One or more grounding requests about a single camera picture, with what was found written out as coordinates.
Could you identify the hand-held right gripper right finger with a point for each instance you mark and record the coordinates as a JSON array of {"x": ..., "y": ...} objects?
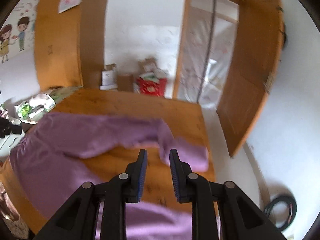
[{"x": 173, "y": 177}]

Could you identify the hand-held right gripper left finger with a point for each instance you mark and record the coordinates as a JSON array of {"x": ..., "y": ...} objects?
[{"x": 142, "y": 177}]

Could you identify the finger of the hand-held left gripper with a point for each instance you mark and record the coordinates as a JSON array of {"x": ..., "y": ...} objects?
[{"x": 12, "y": 130}]

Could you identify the white plastic bags pile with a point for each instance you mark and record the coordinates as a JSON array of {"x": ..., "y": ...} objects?
[{"x": 10, "y": 147}]

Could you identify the green and white packets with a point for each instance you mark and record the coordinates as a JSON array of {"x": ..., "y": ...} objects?
[{"x": 23, "y": 110}]

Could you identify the red basket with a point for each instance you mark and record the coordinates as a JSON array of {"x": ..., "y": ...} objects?
[{"x": 151, "y": 86}]

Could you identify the brown cardboard box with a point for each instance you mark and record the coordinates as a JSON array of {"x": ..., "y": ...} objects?
[{"x": 125, "y": 82}]

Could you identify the wooden wardrobe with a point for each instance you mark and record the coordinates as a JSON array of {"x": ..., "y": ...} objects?
[{"x": 62, "y": 42}]

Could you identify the white cardboard box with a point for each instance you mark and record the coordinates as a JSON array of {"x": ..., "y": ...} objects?
[{"x": 108, "y": 77}]

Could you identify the black tyre on floor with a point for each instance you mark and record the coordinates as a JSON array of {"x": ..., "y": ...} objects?
[{"x": 290, "y": 212}]

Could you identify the clear plastic door curtain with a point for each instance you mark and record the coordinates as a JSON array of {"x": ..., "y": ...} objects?
[{"x": 207, "y": 50}]

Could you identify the wooden door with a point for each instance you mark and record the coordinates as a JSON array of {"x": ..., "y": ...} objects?
[{"x": 252, "y": 62}]

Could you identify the cartoon wall sticker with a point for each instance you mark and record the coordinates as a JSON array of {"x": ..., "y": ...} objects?
[{"x": 10, "y": 40}]

